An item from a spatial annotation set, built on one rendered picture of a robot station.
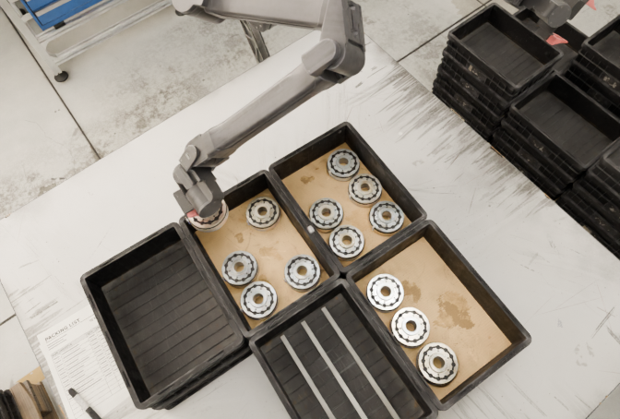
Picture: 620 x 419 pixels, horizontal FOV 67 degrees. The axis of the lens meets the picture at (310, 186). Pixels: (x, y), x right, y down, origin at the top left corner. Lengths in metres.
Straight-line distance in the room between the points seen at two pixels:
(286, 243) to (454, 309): 0.51
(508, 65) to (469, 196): 0.83
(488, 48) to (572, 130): 0.52
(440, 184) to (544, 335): 0.56
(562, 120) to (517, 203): 0.75
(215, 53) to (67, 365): 1.96
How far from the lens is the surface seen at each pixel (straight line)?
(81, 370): 1.63
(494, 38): 2.43
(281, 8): 0.93
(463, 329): 1.40
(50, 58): 3.10
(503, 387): 1.54
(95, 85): 3.08
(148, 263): 1.49
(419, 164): 1.70
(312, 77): 0.85
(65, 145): 2.91
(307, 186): 1.48
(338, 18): 0.84
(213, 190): 1.03
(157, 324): 1.43
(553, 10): 1.30
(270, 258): 1.40
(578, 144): 2.34
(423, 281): 1.40
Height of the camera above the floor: 2.16
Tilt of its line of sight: 64 degrees down
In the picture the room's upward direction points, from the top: 5 degrees counter-clockwise
